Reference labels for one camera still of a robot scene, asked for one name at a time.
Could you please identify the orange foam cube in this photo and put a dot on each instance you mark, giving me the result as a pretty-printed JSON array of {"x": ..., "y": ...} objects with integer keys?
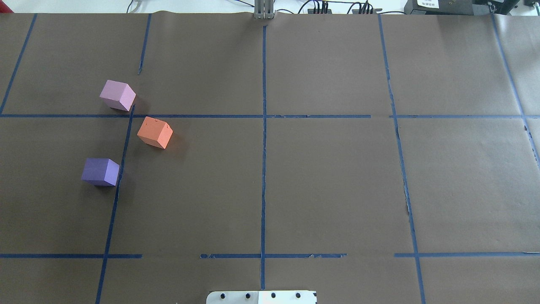
[{"x": 155, "y": 132}]

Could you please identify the pink foam cube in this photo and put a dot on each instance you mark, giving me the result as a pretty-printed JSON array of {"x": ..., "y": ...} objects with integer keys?
[{"x": 118, "y": 95}]

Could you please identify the purple foam cube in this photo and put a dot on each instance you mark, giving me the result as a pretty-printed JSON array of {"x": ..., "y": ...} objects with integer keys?
[{"x": 100, "y": 172}]

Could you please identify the black box with label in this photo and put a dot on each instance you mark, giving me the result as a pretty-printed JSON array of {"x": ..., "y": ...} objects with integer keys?
[{"x": 439, "y": 7}]

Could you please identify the grey aluminium frame post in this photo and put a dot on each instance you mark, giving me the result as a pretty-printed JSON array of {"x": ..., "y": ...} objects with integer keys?
[{"x": 264, "y": 9}]

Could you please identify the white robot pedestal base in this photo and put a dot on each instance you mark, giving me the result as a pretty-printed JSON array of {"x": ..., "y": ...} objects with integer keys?
[{"x": 263, "y": 297}]

